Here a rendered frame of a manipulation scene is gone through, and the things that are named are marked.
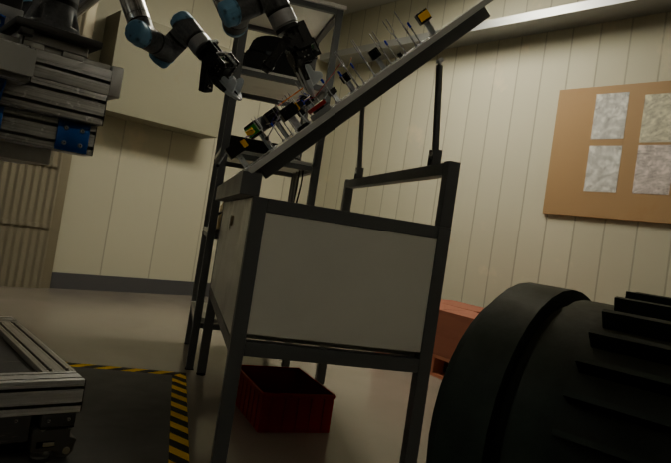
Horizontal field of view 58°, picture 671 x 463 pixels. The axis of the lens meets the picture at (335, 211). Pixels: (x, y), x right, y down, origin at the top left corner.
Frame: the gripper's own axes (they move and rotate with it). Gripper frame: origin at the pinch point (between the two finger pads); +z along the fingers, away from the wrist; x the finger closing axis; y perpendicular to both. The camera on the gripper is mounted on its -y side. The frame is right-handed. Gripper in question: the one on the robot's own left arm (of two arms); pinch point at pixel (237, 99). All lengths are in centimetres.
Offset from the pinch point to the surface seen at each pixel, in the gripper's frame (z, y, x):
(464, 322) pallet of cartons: 113, -79, 146
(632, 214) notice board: 127, 2, 243
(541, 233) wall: 104, -54, 255
